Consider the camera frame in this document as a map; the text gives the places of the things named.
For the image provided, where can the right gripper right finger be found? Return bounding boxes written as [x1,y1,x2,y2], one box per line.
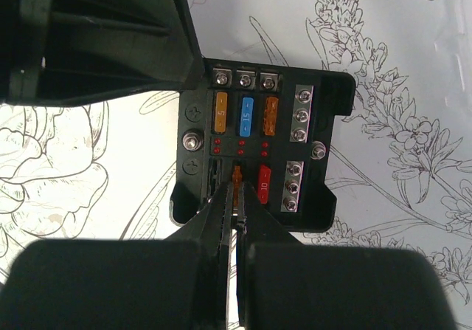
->
[237,182,456,329]

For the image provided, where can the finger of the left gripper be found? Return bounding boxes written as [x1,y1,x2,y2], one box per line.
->
[1,0,204,106]

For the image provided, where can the black fuse box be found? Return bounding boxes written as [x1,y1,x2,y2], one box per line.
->
[170,58,355,232]

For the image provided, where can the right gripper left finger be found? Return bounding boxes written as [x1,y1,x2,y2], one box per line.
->
[1,182,234,329]

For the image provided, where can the clear plastic fuse box cover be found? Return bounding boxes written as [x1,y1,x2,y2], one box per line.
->
[420,0,471,123]

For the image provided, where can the floral patterned table mat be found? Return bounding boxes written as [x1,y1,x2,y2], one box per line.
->
[1,0,471,329]

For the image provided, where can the red blade fuse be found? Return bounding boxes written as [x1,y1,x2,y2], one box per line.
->
[257,165,271,204]

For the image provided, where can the orange blade fuse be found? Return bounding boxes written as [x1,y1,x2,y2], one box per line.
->
[232,165,243,216]

